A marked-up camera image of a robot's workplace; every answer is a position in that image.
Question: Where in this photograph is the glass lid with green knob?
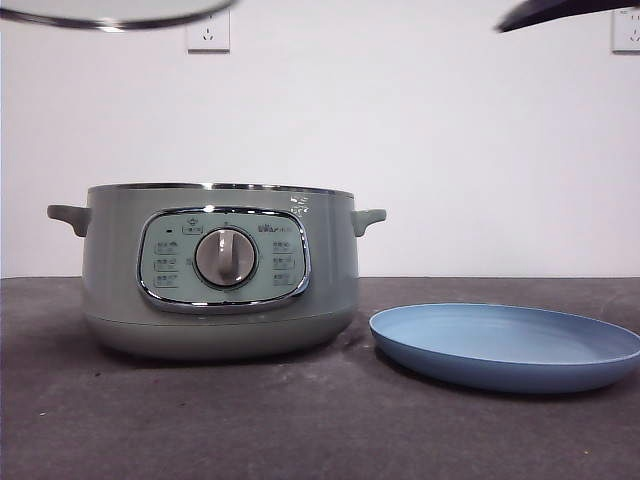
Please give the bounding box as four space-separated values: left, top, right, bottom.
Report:
0 0 236 31

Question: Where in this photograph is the blue round plate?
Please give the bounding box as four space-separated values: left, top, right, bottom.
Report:
368 302 640 394

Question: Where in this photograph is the pale green electric steamer pot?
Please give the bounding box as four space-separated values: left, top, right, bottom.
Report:
46 181 387 362

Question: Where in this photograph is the white wall socket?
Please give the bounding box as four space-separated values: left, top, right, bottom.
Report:
186 8 232 55
610 8 640 55

